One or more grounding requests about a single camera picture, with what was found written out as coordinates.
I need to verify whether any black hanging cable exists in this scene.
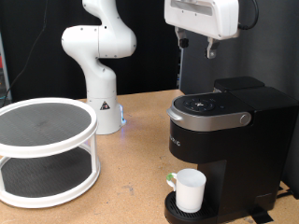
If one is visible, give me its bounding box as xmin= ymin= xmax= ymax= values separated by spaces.
xmin=7 ymin=0 xmax=50 ymax=99

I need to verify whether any grey metal frame post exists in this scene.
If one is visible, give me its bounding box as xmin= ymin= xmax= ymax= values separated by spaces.
xmin=177 ymin=29 xmax=186 ymax=91
xmin=0 ymin=31 xmax=13 ymax=104

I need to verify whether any black tape strip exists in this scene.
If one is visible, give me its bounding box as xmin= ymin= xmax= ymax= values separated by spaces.
xmin=248 ymin=205 xmax=275 ymax=224

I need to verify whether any black power cable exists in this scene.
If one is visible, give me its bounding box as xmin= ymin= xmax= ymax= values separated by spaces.
xmin=275 ymin=186 xmax=295 ymax=200

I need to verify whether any white mug with green tape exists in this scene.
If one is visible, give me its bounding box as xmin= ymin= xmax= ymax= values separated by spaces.
xmin=165 ymin=168 xmax=207 ymax=215

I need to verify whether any white two-tier turntable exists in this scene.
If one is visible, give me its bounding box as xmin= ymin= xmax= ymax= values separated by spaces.
xmin=0 ymin=97 xmax=101 ymax=209

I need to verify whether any black Keurig coffee machine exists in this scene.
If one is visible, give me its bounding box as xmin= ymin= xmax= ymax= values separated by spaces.
xmin=164 ymin=76 xmax=299 ymax=224

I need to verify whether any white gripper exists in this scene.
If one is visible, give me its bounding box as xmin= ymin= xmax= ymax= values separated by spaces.
xmin=164 ymin=0 xmax=240 ymax=60

